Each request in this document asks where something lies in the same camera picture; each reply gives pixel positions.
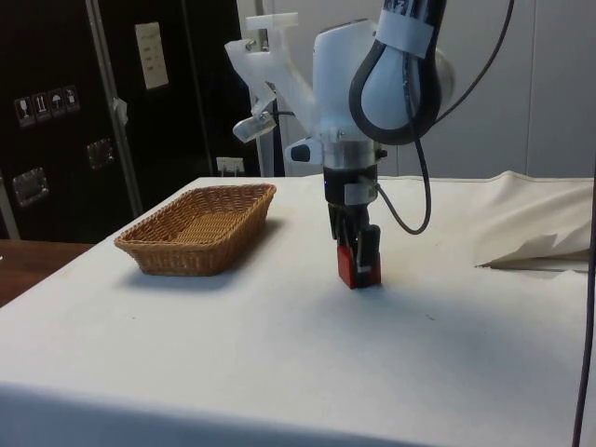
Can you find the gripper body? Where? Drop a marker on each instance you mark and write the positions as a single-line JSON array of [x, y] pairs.
[[337, 184]]

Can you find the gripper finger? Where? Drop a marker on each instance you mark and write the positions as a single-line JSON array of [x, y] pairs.
[[339, 226], [370, 251]]

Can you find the red cube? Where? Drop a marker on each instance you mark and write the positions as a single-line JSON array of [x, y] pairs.
[[347, 267]]

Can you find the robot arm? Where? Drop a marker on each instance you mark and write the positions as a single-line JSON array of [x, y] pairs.
[[335, 70]]

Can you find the brown wicker basket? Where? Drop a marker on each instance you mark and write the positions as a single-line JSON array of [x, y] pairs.
[[195, 233]]

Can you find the pale locker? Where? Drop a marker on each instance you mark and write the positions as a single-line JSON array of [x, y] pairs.
[[554, 93]]

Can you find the black cabinet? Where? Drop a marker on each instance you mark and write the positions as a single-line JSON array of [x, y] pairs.
[[56, 60]]

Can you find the white wall socket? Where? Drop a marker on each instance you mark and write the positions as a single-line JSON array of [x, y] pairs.
[[230, 166]]

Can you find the white translucent bracket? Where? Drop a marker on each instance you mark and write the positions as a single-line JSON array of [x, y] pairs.
[[274, 70]]

